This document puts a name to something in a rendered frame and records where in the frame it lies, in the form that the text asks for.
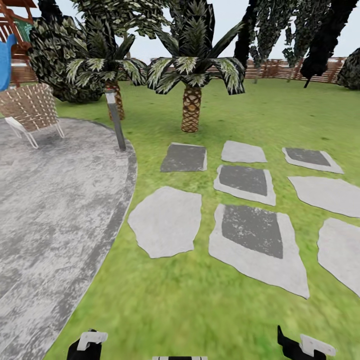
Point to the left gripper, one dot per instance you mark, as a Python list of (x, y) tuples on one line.
[(92, 352)]

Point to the garden chair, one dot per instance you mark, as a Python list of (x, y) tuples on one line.
[(29, 108)]

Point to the bush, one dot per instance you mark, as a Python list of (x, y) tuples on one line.
[(349, 75), (50, 52), (103, 59), (192, 55)]

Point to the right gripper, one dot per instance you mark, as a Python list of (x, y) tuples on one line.
[(291, 349)]

